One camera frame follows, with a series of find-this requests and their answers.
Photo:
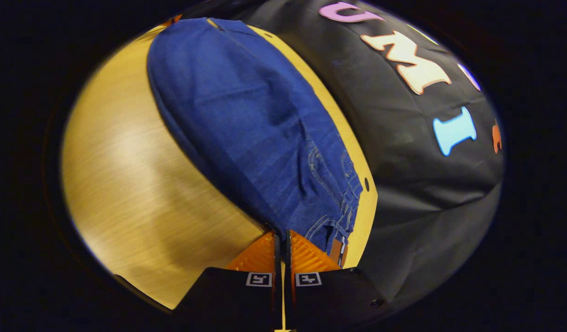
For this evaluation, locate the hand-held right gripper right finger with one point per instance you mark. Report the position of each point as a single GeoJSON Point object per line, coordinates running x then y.
{"type": "Point", "coordinates": [329, 297]}

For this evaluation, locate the blue denim jeans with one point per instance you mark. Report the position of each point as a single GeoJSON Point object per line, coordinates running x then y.
{"type": "Point", "coordinates": [246, 115]}

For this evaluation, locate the black backdrop cloth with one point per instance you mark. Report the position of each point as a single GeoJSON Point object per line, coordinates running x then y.
{"type": "Point", "coordinates": [426, 207]}

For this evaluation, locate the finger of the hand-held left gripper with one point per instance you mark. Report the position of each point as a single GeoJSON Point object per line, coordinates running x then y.
{"type": "Point", "coordinates": [173, 20]}

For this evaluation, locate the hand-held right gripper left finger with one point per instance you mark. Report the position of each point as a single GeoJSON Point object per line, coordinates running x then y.
{"type": "Point", "coordinates": [237, 299]}

